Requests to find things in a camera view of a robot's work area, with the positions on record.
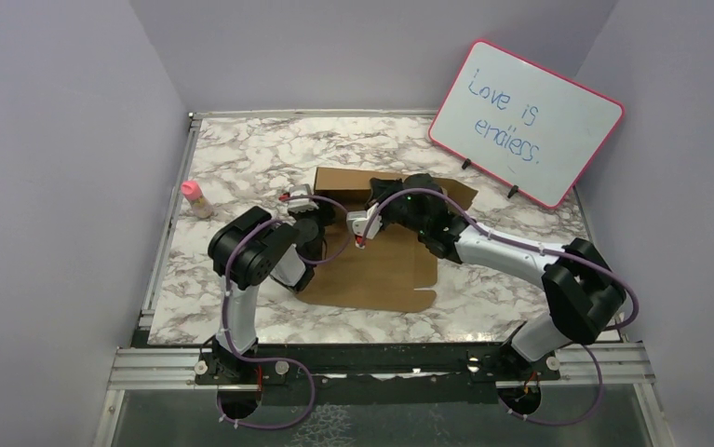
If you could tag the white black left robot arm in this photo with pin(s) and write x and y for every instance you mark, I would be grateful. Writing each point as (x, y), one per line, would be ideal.
(248, 251)

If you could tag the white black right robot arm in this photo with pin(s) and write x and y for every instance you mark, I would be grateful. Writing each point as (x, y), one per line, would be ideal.
(582, 292)

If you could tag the pink capped small bottle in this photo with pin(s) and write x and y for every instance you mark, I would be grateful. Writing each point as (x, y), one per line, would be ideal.
(199, 205)

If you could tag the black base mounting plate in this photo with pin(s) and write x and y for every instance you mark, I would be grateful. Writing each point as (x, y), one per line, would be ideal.
(337, 374)

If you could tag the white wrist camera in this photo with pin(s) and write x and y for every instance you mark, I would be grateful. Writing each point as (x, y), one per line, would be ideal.
(297, 199)
(363, 225)

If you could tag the pink framed whiteboard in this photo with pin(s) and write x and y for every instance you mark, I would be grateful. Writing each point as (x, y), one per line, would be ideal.
(523, 124)

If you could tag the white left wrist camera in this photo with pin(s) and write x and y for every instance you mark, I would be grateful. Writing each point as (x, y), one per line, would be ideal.
(297, 199)

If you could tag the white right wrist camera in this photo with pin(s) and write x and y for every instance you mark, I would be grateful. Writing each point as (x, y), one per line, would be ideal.
(363, 225)

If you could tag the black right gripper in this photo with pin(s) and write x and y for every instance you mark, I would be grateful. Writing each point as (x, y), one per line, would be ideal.
(380, 190)

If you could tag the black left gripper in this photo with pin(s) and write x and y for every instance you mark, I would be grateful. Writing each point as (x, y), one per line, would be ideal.
(325, 211)

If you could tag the brown cardboard box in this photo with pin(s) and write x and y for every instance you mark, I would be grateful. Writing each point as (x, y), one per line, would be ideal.
(395, 272)

